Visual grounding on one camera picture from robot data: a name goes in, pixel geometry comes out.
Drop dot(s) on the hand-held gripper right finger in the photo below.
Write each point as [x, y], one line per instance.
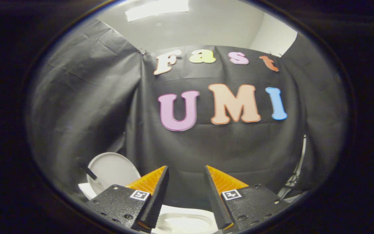
[214, 198]

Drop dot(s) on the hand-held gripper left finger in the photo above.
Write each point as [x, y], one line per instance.
[156, 201]

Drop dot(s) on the white toilet bowl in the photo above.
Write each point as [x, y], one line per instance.
[187, 222]

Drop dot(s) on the white toilet tank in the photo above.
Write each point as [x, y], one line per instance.
[86, 191]

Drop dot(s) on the black backdrop cloth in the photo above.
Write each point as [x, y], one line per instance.
[206, 146]

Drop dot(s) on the metal tripod stand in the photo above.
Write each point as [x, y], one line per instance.
[300, 162]

